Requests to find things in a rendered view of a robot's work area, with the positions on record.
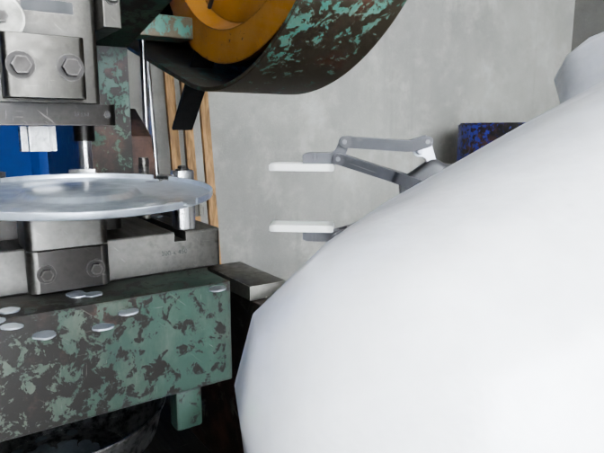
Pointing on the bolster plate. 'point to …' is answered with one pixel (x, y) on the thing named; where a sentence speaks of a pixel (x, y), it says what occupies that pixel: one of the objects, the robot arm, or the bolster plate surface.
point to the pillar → (84, 155)
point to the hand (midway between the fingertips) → (297, 197)
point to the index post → (184, 219)
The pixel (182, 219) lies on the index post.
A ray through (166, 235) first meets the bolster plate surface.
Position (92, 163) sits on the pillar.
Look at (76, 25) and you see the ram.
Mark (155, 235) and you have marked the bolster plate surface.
